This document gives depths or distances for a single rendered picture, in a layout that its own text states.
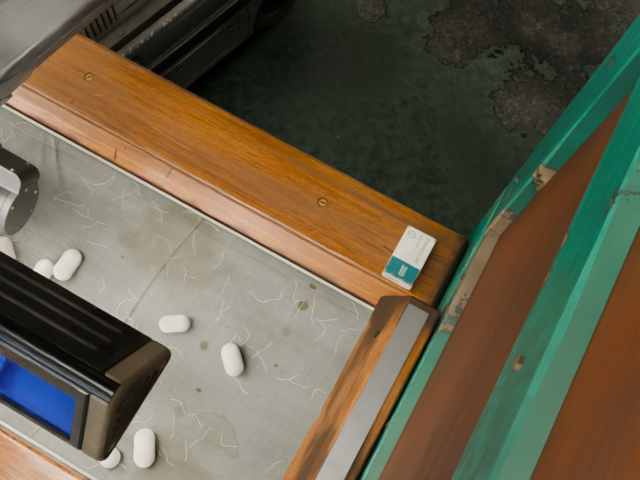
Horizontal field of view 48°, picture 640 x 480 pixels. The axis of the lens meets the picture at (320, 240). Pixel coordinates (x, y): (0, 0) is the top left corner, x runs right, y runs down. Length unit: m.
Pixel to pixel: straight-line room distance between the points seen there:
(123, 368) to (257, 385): 0.36
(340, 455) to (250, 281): 0.24
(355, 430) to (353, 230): 0.24
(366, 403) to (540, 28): 1.43
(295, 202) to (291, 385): 0.20
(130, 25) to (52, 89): 0.54
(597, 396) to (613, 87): 0.27
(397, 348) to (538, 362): 0.41
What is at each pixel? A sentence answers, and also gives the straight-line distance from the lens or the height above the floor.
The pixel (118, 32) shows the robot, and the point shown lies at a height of 0.37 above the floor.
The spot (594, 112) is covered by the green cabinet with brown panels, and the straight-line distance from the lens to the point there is 0.51.
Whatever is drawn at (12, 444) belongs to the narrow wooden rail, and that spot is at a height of 0.76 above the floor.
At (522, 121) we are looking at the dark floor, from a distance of 1.81.
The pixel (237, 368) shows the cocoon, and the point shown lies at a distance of 0.77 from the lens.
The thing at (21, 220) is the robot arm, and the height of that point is 0.84.
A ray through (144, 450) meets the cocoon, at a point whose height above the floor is 0.76.
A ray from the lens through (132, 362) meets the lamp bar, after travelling 0.44.
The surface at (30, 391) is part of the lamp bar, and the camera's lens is 0.47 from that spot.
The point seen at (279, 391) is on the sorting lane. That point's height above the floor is 0.74.
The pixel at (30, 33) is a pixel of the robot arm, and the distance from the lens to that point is 0.68.
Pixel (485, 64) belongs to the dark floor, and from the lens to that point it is 1.86.
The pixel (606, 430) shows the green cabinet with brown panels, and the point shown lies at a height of 1.32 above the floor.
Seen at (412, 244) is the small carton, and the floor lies 0.79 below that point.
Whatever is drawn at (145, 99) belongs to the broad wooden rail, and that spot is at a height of 0.76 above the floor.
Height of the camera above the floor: 1.52
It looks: 72 degrees down
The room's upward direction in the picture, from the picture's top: 9 degrees clockwise
